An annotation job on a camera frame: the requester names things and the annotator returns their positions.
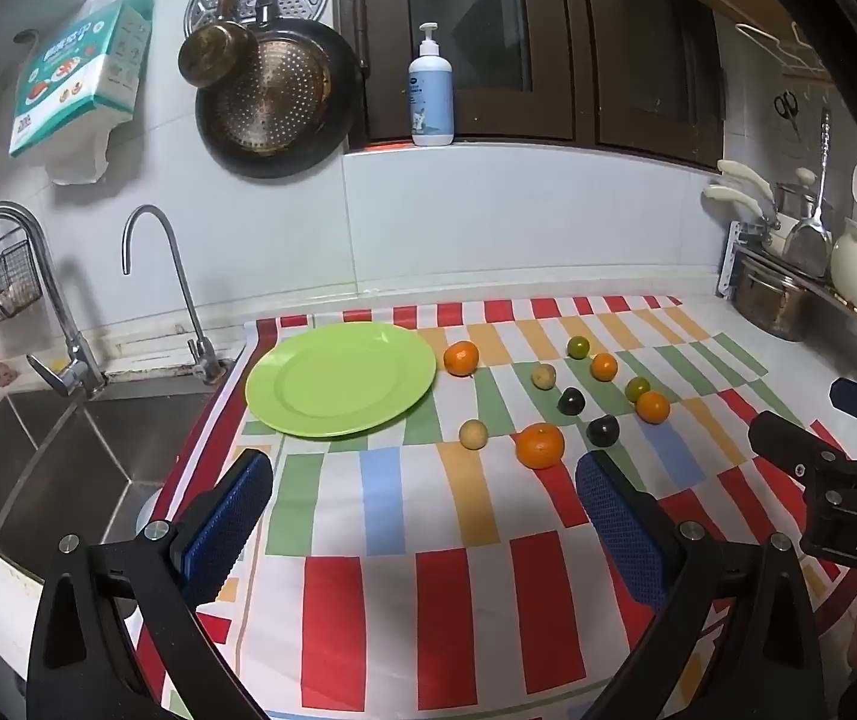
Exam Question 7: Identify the tall steel kitchen faucet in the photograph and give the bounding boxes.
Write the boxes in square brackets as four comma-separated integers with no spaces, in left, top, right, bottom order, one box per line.
[0,202,107,398]

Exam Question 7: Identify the stainless steel sink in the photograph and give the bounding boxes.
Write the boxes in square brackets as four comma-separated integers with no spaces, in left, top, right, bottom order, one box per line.
[0,375,221,578]

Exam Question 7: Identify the small cream pot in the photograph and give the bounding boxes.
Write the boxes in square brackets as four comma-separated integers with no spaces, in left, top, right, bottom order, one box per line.
[762,216,798,257]

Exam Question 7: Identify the large stainless steel pot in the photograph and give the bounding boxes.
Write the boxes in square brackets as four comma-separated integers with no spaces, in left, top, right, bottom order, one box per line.
[732,253,823,342]

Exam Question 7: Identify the steel pot with lid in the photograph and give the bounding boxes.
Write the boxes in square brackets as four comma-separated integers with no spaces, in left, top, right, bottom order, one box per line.
[773,169,823,241]

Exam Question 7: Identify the steel spatula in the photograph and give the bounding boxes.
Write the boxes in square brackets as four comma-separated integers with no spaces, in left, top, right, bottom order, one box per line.
[783,111,836,278]

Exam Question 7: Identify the black wire sink basket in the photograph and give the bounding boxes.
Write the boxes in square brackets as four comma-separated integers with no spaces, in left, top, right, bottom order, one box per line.
[0,234,52,332]

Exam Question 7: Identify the green plate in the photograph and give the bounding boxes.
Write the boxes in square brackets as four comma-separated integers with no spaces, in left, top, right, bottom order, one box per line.
[245,321,437,439]

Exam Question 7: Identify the white metal dish rack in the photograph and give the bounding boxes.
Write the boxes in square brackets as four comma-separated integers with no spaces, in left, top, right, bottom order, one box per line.
[718,220,857,391]

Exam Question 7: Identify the blue white pump bottle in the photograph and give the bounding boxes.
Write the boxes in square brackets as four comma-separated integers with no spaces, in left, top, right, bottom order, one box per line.
[408,22,456,147]

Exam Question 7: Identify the teal box of plastic bags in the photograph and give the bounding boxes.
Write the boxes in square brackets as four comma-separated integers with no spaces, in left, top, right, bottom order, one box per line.
[8,0,157,185]

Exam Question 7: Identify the small copper saucepan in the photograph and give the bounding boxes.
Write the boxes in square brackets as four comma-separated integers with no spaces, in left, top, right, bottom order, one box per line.
[178,0,259,89]

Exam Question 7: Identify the thin steel gooseneck faucet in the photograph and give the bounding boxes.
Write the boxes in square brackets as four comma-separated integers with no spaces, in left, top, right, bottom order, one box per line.
[122,205,224,385]

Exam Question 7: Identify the black handled scissors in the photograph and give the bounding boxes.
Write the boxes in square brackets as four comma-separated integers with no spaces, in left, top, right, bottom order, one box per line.
[774,91,802,138]

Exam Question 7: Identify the large dark frying pan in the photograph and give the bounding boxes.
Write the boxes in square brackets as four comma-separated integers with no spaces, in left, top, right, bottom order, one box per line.
[194,0,363,181]

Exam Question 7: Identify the large orange tangerine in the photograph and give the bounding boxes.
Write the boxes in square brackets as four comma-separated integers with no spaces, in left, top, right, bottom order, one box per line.
[443,340,481,378]
[515,423,566,470]

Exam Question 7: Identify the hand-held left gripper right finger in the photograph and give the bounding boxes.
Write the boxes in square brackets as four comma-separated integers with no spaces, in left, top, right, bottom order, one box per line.
[575,450,831,720]

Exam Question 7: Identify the white wire hanger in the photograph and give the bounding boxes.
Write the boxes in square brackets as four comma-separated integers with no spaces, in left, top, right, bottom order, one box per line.
[735,21,831,81]

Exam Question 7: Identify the dark wooden window frame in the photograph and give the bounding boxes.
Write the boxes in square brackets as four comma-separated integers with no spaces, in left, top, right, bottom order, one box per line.
[330,0,726,167]

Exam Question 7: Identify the striped colourful table cloth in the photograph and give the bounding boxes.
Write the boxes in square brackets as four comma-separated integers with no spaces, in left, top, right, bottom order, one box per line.
[128,296,857,720]

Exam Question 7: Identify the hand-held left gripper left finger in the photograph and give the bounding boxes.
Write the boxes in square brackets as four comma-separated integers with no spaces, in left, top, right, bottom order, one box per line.
[25,448,275,720]

